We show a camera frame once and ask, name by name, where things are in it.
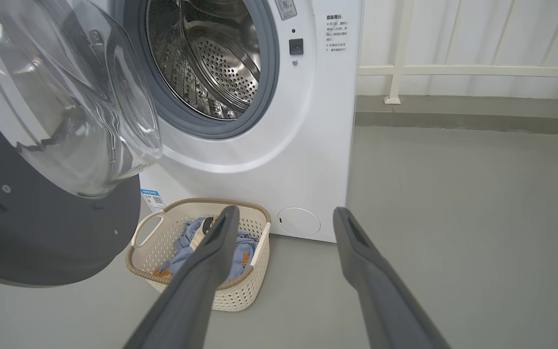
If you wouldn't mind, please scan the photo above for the white front-load washing machine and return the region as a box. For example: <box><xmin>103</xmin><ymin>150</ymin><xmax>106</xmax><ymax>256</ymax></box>
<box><xmin>90</xmin><ymin>0</ymin><xmax>365</xmax><ymax>243</ymax></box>

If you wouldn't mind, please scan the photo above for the white metal railing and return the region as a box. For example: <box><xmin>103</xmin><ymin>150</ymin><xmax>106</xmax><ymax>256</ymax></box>
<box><xmin>356</xmin><ymin>0</ymin><xmax>558</xmax><ymax>105</ymax></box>

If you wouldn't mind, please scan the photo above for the cream perforated laundry basket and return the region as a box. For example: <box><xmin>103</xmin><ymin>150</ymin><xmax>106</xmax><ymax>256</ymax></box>
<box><xmin>124</xmin><ymin>197</ymin><xmax>272</xmax><ymax>312</ymax></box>

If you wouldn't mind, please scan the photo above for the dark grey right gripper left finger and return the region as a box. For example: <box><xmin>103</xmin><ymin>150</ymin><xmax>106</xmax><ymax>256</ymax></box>
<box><xmin>123</xmin><ymin>205</ymin><xmax>241</xmax><ymax>349</ymax></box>

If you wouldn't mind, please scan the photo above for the dark round glass washer door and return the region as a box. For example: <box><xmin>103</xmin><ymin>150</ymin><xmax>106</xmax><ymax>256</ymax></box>
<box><xmin>0</xmin><ymin>0</ymin><xmax>164</xmax><ymax>288</ymax></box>

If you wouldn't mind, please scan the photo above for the blue white energy label sticker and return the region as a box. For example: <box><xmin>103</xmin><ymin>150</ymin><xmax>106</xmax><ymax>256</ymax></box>
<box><xmin>140</xmin><ymin>189</ymin><xmax>167</xmax><ymax>213</ymax></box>

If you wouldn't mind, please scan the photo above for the blue cartoon print garment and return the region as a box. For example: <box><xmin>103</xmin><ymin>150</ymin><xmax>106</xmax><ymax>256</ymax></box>
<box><xmin>155</xmin><ymin>217</ymin><xmax>260</xmax><ymax>282</ymax></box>

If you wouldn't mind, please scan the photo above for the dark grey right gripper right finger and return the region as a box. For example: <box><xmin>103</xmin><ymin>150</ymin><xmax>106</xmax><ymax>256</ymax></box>
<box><xmin>332</xmin><ymin>206</ymin><xmax>450</xmax><ymax>349</ymax></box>

